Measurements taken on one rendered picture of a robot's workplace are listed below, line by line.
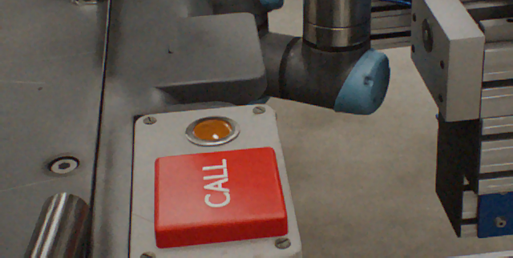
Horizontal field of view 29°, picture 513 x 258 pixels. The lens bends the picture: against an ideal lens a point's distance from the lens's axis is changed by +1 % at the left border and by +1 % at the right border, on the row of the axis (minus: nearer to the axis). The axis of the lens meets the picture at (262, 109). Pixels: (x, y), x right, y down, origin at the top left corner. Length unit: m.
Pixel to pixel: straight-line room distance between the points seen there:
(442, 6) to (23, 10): 0.44
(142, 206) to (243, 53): 0.16
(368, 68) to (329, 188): 1.57
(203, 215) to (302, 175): 2.24
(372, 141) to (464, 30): 1.90
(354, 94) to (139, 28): 0.48
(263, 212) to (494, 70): 0.53
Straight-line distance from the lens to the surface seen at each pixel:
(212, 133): 0.52
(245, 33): 0.63
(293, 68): 1.11
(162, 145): 0.52
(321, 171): 2.70
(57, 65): 0.62
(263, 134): 0.52
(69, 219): 0.44
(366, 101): 1.09
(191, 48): 0.62
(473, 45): 0.93
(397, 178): 2.68
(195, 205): 0.45
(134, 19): 0.66
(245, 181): 0.47
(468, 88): 0.95
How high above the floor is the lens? 1.53
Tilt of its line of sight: 31 degrees down
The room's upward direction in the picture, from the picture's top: 4 degrees counter-clockwise
